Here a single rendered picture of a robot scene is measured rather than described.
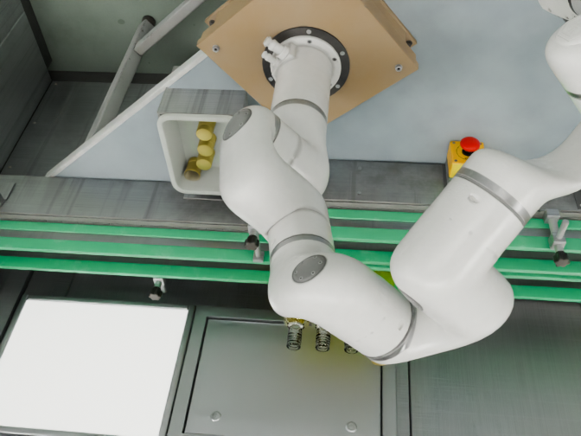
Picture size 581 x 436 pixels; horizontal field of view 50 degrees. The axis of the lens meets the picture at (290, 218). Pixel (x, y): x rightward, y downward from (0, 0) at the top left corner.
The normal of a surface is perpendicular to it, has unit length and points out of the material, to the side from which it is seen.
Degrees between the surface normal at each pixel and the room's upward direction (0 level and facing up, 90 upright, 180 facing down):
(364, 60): 0
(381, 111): 0
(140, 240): 90
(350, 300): 45
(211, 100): 90
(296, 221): 97
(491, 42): 0
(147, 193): 90
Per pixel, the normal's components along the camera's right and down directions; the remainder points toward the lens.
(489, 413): -0.04, -0.67
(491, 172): -0.43, -0.28
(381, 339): 0.22, 0.52
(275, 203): 0.38, 0.36
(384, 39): -0.10, 0.76
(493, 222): 0.12, 0.13
